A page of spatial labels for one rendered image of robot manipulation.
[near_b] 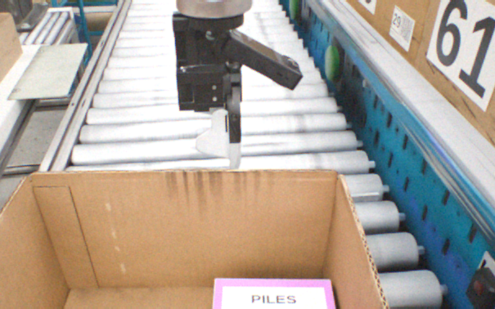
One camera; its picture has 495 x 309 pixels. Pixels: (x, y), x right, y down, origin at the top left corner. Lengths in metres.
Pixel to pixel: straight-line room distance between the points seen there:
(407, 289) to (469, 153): 0.17
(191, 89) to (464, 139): 0.33
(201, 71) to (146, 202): 0.19
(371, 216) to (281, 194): 0.24
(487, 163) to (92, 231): 0.42
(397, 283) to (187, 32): 0.38
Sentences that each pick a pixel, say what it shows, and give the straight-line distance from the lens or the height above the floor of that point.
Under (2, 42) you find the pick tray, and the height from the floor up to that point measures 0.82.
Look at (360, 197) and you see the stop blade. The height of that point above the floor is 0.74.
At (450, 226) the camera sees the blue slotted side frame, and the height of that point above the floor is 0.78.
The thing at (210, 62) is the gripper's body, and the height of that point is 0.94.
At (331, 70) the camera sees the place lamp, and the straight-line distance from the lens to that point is 0.89.
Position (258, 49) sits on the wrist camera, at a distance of 0.56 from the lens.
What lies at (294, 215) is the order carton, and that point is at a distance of 0.44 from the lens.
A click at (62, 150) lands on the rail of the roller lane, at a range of 0.80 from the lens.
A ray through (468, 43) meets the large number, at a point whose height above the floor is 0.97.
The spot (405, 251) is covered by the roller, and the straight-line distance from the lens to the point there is 0.60.
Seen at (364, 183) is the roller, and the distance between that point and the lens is 0.69.
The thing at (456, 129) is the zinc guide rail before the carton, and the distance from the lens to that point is 0.58.
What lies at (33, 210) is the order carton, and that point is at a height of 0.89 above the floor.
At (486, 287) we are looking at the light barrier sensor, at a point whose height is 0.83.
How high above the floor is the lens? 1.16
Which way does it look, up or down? 35 degrees down
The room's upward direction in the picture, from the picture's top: straight up
